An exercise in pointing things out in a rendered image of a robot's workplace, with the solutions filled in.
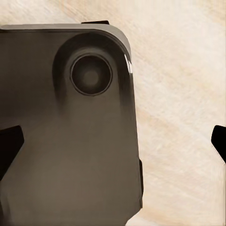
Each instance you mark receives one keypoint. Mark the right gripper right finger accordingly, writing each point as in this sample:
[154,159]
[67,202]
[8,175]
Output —
[218,139]

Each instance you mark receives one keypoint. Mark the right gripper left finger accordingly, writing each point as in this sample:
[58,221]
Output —
[11,141]

